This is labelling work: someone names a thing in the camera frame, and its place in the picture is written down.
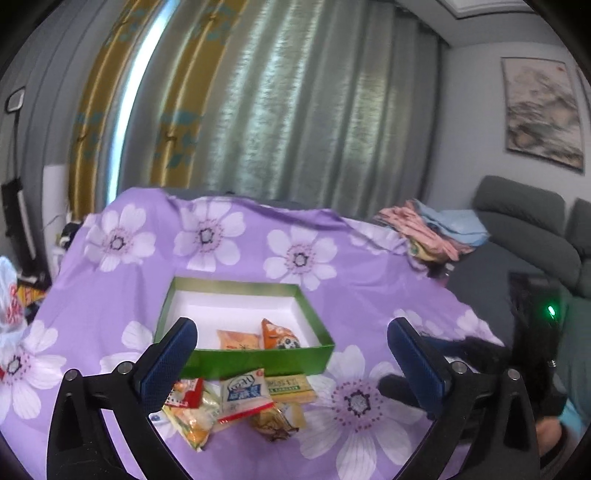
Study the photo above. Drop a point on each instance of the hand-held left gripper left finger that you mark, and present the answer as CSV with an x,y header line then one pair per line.
x,y
168,364

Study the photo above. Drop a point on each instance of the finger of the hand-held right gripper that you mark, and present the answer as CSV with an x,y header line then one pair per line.
x,y
480,350
392,388

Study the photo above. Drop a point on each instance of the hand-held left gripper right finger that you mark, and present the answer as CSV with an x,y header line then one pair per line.
x,y
415,364

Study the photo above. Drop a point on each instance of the red and white snack packet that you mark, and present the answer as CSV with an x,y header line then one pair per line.
x,y
184,392

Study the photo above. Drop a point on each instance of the grey-white peanut packet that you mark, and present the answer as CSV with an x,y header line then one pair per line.
x,y
157,417

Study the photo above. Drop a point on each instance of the yellow-green snack packet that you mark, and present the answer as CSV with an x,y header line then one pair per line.
x,y
194,422

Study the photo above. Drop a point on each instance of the white and blue snack packet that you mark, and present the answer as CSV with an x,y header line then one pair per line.
x,y
242,392

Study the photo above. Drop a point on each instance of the green cardboard box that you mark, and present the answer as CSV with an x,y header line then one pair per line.
x,y
258,362

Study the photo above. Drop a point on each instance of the green and cream biscuit packet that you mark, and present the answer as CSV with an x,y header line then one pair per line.
x,y
291,386

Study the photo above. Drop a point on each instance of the brown-yellow snack packet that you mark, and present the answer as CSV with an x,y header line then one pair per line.
x,y
274,422

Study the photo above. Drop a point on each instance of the person's right forearm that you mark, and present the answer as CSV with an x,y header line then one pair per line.
x,y
575,420

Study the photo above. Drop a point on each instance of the person's right hand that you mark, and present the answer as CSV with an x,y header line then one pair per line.
x,y
548,434

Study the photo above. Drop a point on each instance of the orange biscuit packet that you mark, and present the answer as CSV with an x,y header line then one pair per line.
x,y
238,341

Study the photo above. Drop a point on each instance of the purple floral bedsheet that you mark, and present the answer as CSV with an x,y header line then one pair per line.
x,y
147,277

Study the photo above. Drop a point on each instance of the orange panda snack packet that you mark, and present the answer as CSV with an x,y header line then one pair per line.
x,y
274,332

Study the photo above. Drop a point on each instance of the grey sofa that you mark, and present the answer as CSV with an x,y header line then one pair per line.
x,y
517,207

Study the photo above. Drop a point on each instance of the light blue folded cloth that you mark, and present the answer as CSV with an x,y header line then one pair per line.
x,y
457,226

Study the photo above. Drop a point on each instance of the pile of folded clothes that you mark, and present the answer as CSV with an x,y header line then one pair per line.
x,y
415,230

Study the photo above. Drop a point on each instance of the white plastic bag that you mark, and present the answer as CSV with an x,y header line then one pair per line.
x,y
11,295

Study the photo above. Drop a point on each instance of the black upright vacuum cleaner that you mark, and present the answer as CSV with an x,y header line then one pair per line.
x,y
18,230

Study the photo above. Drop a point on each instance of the white cylinder appliance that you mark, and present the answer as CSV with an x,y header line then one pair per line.
x,y
56,189

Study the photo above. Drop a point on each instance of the framed landscape painting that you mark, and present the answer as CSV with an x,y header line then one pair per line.
x,y
542,110

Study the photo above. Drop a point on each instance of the yellow patterned curtain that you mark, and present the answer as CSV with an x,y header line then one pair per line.
x,y
184,115

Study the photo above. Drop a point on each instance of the grey-green curtain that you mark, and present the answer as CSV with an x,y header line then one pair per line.
x,y
323,115

